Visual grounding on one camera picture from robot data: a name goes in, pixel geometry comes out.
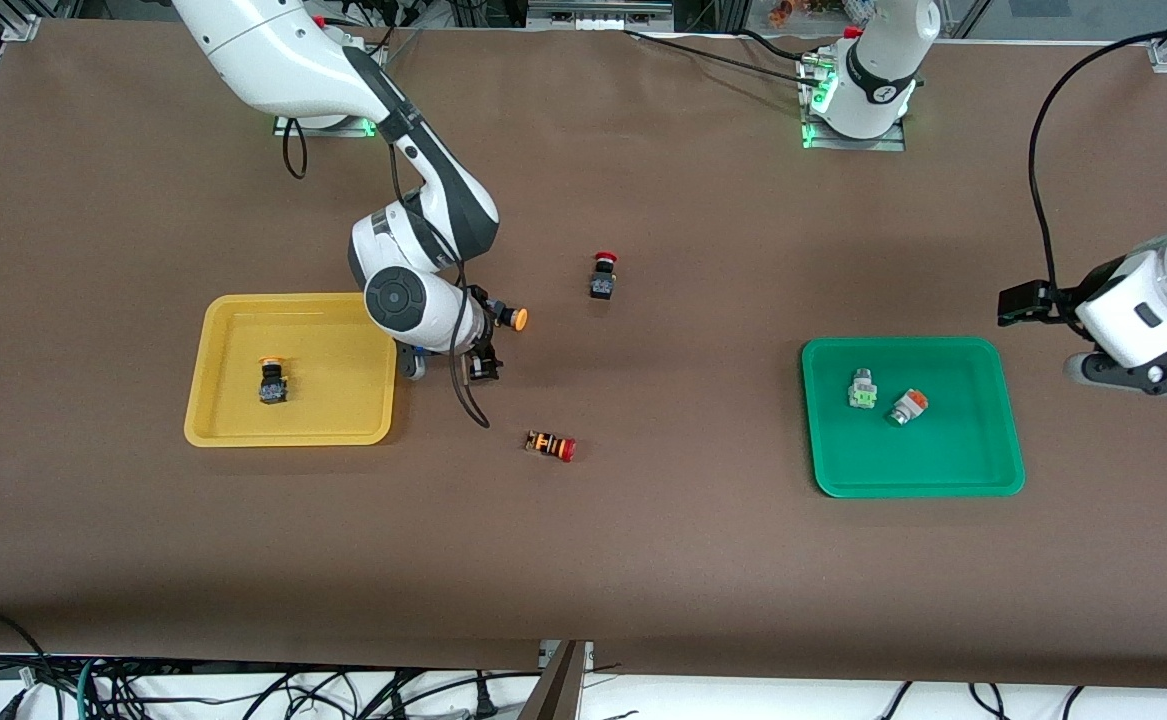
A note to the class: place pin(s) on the silver rail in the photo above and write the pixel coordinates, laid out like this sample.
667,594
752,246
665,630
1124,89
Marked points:
598,12

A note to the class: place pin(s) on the brown table cover sheet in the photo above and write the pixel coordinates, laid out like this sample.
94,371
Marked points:
583,560

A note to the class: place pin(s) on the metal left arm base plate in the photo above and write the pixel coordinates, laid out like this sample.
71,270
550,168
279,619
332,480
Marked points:
813,135

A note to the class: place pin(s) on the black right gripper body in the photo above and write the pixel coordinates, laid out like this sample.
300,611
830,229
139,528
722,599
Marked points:
484,330

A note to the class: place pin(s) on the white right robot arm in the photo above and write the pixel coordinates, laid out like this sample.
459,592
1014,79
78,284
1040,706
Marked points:
273,60

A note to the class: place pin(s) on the yellow plastic tray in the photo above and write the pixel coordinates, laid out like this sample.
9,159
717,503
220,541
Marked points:
233,410

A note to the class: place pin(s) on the grey metal beam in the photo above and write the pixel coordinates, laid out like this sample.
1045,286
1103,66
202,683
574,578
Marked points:
555,695

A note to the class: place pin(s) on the grey button orange back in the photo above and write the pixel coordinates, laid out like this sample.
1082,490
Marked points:
905,408

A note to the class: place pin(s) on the green square button grey body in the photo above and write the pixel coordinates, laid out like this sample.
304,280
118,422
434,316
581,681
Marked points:
861,392

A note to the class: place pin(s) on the yellow push button black body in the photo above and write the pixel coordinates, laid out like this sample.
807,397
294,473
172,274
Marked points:
272,385
513,319

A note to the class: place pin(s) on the red mushroom button black body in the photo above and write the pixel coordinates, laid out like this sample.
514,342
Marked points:
601,286

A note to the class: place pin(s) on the red button orange striped body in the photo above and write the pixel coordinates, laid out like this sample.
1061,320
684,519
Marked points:
548,444

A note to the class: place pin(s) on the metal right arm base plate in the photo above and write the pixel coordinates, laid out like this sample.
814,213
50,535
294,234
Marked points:
363,127

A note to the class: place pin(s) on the green plastic tray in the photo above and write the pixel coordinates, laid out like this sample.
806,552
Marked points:
963,450

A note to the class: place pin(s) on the silver metal bracket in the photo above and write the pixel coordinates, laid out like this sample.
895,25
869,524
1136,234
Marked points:
588,652

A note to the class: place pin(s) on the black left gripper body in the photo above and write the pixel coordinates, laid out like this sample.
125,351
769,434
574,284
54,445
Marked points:
1055,301

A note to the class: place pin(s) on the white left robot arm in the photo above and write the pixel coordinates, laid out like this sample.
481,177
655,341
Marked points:
1143,300

